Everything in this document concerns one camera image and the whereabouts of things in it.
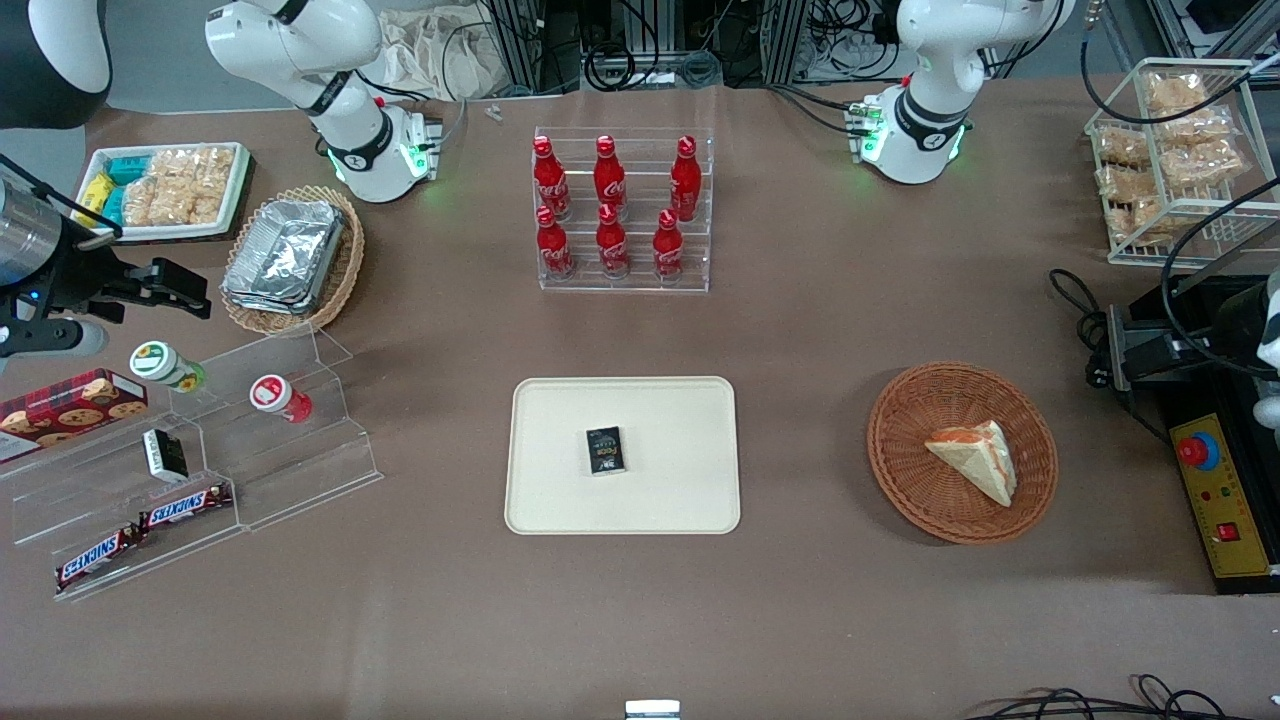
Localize Snickers chocolate bar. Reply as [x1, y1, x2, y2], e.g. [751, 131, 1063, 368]
[137, 482, 234, 532]
[54, 524, 145, 592]

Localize clear rice cracker pack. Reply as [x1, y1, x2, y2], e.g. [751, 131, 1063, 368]
[148, 149, 201, 191]
[121, 178, 161, 228]
[156, 186, 234, 227]
[196, 146, 238, 195]

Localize red lid yogurt cup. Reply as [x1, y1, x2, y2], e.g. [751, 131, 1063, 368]
[249, 374, 314, 424]

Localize black cable tangle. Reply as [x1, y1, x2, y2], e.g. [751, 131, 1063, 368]
[964, 673, 1247, 720]

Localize crumpled beige cloth bag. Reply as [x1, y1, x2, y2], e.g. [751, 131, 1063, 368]
[378, 8, 503, 103]

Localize red cola bottle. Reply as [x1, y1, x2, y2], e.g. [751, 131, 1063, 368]
[669, 135, 703, 223]
[593, 135, 628, 219]
[532, 136, 571, 221]
[595, 204, 630, 278]
[535, 206, 576, 280]
[652, 208, 686, 281]

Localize white rectangular snack tray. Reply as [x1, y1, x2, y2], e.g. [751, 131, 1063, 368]
[76, 141, 254, 244]

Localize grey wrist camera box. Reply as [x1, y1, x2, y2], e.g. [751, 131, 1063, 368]
[0, 318, 109, 375]
[1104, 303, 1135, 391]

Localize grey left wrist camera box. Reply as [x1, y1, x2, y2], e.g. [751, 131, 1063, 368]
[1104, 303, 1135, 391]

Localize red tartan cookie box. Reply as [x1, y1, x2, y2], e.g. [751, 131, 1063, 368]
[0, 369, 150, 464]

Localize brown round wicker basket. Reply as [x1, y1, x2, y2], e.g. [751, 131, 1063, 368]
[866, 361, 1060, 546]

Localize beige plastic serving tray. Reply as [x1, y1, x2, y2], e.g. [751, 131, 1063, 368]
[503, 376, 743, 537]

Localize black yellow control box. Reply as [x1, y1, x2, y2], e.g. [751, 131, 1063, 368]
[1158, 274, 1280, 595]

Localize small black white pack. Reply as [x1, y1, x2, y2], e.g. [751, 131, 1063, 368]
[142, 427, 190, 484]

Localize bagged fried snack pack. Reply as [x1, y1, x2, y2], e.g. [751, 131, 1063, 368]
[1142, 71, 1210, 114]
[1160, 140, 1248, 192]
[1094, 124, 1152, 167]
[1109, 197, 1169, 243]
[1154, 107, 1238, 147]
[1094, 164, 1157, 202]

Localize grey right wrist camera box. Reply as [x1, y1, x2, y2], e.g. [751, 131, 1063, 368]
[0, 318, 109, 375]

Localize silver foil packets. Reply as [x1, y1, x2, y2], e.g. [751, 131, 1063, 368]
[221, 199, 347, 317]

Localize aluminium profile frame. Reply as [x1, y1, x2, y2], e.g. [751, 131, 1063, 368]
[762, 0, 813, 87]
[488, 0, 583, 97]

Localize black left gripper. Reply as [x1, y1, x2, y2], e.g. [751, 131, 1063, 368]
[1128, 284, 1263, 389]

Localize black coiled cable bundle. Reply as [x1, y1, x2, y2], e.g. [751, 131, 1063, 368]
[1047, 267, 1171, 443]

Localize brown table cover cloth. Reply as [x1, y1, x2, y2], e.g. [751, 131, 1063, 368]
[0, 84, 1280, 720]

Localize wrapped triangle sandwich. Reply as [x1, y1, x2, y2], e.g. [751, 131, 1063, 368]
[924, 419, 1019, 509]

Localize clear acrylic stepped stand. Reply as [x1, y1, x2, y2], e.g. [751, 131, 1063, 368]
[0, 322, 384, 604]

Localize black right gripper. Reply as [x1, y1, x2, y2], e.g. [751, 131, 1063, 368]
[0, 226, 213, 347]

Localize green lid sunflower cup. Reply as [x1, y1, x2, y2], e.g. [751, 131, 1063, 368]
[129, 340, 207, 394]

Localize clear acrylic bottle rack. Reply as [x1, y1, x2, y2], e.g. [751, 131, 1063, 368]
[532, 126, 716, 294]

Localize yellow snack pack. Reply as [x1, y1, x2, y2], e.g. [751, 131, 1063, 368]
[79, 173, 114, 229]

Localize light oval wicker basket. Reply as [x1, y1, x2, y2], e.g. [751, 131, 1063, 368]
[219, 185, 367, 337]

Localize small black sachet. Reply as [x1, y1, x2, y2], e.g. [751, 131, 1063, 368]
[585, 425, 628, 476]

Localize white wire rack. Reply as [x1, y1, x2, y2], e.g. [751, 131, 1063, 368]
[1084, 57, 1280, 268]

